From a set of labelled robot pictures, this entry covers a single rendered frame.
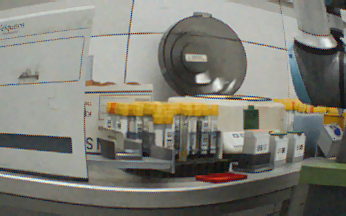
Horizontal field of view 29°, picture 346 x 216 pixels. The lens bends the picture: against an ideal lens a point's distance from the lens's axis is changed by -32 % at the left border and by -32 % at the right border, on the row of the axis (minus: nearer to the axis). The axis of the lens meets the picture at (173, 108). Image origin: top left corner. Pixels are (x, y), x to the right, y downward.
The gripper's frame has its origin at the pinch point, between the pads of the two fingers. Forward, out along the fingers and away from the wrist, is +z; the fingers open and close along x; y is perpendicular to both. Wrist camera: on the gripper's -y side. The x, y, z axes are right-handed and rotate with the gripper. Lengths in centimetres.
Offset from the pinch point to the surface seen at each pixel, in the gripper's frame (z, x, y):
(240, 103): 0.4, 13.0, 32.7
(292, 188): 16.8, 15.5, 2.8
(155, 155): 7.4, 44.6, 9.5
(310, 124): 4.0, 2.2, 14.4
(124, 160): 8, 53, 5
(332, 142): 7.5, 3.2, 0.8
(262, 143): 6.4, 23.5, 8.0
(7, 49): -11, 82, 3
